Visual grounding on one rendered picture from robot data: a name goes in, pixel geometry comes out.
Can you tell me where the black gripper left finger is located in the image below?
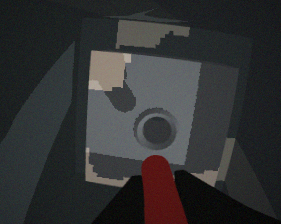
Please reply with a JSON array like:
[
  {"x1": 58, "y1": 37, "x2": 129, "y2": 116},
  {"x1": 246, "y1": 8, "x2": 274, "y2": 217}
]
[{"x1": 92, "y1": 176, "x2": 145, "y2": 224}]

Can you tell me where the dark red peg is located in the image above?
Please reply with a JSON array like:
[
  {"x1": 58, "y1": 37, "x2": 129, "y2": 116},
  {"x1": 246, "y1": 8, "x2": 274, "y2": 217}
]
[{"x1": 141, "y1": 155, "x2": 188, "y2": 224}]

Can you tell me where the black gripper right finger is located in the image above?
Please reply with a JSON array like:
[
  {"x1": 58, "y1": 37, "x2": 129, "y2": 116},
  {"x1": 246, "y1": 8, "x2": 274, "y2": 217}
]
[{"x1": 175, "y1": 169, "x2": 281, "y2": 224}]

